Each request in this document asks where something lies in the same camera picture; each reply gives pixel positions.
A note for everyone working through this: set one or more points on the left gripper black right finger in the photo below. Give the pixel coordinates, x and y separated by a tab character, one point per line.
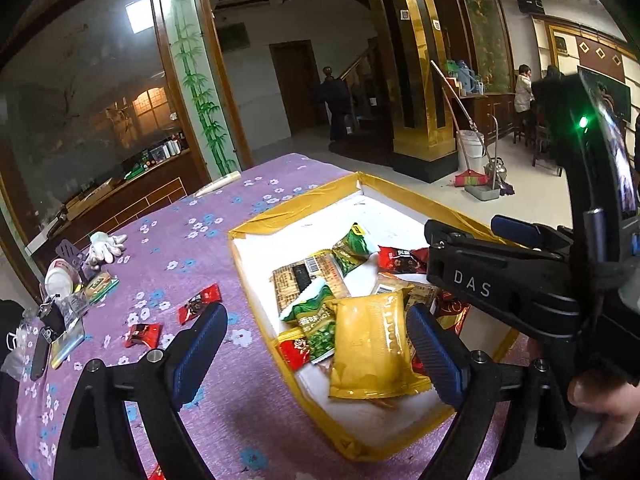
468	381

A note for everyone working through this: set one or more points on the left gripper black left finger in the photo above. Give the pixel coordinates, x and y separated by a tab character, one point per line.
181	371

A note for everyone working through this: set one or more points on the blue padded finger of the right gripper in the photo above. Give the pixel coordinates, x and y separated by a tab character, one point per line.
531	235

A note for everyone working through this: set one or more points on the yellow snack packet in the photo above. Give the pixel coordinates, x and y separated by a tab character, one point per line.
372	357

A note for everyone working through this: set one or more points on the green pea snack packet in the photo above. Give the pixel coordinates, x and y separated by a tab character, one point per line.
312	313

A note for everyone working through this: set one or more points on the person's right hand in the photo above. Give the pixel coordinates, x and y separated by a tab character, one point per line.
617	402

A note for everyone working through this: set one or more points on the red candy wrapper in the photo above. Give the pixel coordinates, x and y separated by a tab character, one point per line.
196	305
141	334

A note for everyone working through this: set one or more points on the red foil snack bag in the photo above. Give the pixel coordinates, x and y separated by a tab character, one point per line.
448	310

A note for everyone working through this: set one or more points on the red packet at table edge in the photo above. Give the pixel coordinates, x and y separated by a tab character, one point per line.
157	474

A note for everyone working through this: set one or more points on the purple floral tablecloth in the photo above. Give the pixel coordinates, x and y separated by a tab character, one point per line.
244	420

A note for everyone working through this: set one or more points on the yellow blue booklet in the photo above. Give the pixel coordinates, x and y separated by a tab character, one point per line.
61	348

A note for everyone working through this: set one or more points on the green tea box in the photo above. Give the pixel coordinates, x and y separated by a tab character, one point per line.
100	286

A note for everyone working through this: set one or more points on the white bucket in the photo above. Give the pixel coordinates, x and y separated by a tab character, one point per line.
471	151

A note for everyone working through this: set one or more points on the red snack packet in box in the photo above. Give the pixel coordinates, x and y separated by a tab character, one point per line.
294	348

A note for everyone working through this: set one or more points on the black phone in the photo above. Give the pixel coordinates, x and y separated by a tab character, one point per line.
40	357

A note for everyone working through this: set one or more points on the seated person in white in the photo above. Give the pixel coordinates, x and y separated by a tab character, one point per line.
523	94

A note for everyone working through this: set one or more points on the white cup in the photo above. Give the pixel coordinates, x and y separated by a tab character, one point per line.
61	279

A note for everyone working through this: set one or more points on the white work gloves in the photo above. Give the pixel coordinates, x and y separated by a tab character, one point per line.
105	248

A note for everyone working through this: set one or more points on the brown cracker packet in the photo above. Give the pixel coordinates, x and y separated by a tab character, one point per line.
291	280

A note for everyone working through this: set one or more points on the yellow taped white box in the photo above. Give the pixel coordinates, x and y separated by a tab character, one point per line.
361	430

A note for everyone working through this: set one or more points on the wooden cabinet counter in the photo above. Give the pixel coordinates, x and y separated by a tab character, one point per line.
160	186

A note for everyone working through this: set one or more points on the white remote control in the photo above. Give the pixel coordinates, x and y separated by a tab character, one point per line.
217	184

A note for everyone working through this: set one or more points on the bamboo painted pillar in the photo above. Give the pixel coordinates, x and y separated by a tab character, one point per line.
198	88

